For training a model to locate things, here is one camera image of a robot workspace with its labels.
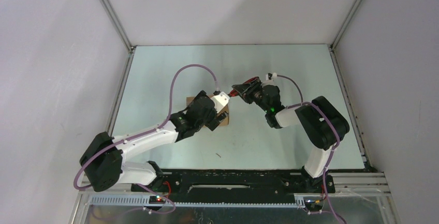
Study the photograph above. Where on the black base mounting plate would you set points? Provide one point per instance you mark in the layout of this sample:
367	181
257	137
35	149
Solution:
239	186

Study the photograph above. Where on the red black utility knife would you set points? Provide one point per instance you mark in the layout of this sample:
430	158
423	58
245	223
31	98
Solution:
244	88

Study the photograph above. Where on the brown cardboard express box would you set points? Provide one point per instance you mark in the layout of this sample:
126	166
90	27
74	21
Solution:
225	122

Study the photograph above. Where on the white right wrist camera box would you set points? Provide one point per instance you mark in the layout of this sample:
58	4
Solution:
269	79

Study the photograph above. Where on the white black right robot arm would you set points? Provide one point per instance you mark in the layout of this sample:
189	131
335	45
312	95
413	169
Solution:
324	125

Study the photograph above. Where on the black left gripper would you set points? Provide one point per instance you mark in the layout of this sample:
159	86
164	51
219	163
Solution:
212	122

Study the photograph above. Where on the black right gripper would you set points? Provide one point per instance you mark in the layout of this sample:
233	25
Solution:
246	90

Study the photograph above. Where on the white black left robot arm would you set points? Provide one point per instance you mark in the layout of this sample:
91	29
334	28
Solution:
108	160

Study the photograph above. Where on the aluminium frame rail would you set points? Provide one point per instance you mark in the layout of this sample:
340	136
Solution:
360	184

